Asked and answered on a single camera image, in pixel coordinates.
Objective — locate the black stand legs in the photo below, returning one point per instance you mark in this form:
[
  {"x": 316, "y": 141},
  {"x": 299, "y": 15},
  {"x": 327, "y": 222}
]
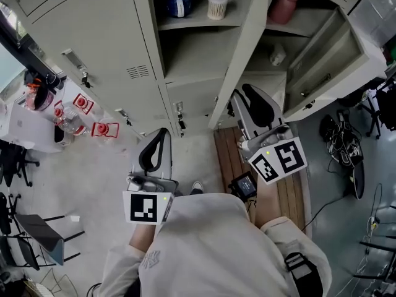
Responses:
[{"x": 380, "y": 246}]

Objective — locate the pink jar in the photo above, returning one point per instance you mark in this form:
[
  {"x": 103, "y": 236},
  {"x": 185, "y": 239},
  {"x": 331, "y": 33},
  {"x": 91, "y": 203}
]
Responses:
[{"x": 282, "y": 9}]

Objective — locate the person's white shirt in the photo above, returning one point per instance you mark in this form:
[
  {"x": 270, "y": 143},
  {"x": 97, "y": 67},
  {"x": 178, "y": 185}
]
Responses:
[{"x": 210, "y": 246}]

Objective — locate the white power strip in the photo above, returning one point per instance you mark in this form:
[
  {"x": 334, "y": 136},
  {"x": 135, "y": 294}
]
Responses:
[{"x": 373, "y": 222}]

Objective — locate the pink bucket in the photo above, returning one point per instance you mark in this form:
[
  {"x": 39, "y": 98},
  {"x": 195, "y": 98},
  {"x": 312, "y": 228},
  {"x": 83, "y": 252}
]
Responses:
[{"x": 40, "y": 99}]

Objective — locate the black oval board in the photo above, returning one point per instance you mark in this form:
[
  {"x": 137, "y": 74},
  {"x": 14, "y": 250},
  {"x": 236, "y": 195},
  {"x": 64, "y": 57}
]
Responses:
[{"x": 359, "y": 181}]

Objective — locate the person's right forearm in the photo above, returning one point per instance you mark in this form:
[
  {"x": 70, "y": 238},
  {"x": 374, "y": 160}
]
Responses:
[{"x": 267, "y": 203}]

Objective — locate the black swivel chair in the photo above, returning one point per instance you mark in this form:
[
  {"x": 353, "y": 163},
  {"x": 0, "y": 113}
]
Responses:
[{"x": 386, "y": 104}]

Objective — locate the grey metal locker door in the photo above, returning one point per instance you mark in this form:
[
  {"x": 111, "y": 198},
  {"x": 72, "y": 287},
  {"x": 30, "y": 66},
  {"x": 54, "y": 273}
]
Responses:
[
  {"x": 334, "y": 57},
  {"x": 241, "y": 57},
  {"x": 102, "y": 42}
]

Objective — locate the person's left shoe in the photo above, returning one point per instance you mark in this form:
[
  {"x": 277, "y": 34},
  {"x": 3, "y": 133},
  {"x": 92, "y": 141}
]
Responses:
[{"x": 197, "y": 188}]

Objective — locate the person's left forearm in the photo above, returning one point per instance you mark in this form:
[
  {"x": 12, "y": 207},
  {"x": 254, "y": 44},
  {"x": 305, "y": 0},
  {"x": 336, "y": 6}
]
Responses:
[{"x": 143, "y": 238}]

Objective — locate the black office chair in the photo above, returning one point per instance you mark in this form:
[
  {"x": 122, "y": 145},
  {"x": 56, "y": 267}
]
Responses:
[
  {"x": 12, "y": 162},
  {"x": 4, "y": 212}
]

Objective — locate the wooden plank platform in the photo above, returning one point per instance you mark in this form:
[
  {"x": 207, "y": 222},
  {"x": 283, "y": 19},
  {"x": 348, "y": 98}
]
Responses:
[{"x": 229, "y": 153}]

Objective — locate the blue black folding chair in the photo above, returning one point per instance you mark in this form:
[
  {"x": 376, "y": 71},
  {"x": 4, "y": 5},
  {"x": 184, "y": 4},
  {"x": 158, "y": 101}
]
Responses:
[{"x": 43, "y": 240}]

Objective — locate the black bottle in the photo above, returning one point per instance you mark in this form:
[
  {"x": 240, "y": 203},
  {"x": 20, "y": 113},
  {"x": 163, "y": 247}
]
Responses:
[{"x": 55, "y": 80}]

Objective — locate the blue mug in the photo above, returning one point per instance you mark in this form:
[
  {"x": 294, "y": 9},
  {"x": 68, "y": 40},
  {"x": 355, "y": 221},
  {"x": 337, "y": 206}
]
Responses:
[{"x": 178, "y": 2}]

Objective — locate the white crumpled object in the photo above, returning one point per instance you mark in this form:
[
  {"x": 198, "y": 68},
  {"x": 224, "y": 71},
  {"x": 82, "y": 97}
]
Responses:
[{"x": 277, "y": 55}]

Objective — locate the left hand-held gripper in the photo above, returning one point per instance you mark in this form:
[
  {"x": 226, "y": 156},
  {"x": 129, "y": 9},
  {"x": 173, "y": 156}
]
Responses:
[{"x": 145, "y": 207}]

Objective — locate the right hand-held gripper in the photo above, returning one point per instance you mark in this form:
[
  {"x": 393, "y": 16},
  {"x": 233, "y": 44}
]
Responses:
[{"x": 278, "y": 162}]

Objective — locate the clear water jug red cap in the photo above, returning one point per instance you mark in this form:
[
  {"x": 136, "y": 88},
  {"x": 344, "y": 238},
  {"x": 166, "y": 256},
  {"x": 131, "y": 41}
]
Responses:
[
  {"x": 83, "y": 102},
  {"x": 105, "y": 130}
]

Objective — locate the small black screen device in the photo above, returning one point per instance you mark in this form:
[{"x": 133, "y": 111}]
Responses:
[{"x": 244, "y": 187}]

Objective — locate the clear water jug red label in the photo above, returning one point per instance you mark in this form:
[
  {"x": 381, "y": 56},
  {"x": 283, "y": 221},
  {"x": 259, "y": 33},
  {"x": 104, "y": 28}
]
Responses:
[{"x": 72, "y": 124}]

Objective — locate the black-framed glass window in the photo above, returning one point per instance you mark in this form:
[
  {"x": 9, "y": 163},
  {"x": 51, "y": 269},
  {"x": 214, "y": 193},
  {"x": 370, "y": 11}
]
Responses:
[{"x": 9, "y": 67}]

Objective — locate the cotton swab container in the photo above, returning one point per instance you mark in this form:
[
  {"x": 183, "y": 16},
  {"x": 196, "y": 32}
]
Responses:
[{"x": 217, "y": 7}]

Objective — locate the grey metal locker cabinet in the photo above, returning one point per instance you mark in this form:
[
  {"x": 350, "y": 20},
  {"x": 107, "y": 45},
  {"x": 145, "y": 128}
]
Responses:
[{"x": 185, "y": 97}]

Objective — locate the small black white bin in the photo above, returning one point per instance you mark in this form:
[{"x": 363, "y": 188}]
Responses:
[{"x": 61, "y": 136}]

